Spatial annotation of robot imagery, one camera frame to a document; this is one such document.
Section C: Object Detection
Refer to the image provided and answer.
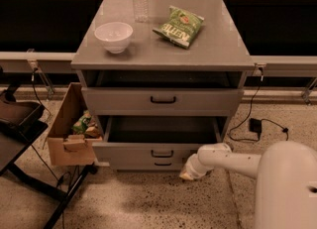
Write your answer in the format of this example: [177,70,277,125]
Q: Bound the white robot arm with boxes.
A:
[180,141,317,229]

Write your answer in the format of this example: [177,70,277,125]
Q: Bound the grey drawer cabinet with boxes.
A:
[70,0,256,172]

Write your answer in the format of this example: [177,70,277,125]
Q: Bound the grey top drawer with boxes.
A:
[82,87,244,116]

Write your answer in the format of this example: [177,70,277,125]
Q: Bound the black power adapter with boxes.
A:
[249,118,262,134]

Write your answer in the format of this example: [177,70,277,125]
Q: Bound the green snack bag in box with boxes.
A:
[71,110,92,135]

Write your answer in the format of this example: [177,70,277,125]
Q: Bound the brown cardboard box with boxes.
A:
[47,83,100,166]

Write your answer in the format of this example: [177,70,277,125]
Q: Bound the green Kettle chips bag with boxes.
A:
[153,6,204,49]

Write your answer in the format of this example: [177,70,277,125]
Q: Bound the white ceramic bowl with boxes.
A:
[94,22,134,54]

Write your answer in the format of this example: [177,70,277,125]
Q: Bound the black stand with tray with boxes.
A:
[0,85,97,229]

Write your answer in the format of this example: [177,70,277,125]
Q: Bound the black cable on floor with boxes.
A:
[227,70,290,143]

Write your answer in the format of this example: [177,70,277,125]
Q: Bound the black cable left side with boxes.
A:
[29,67,72,229]

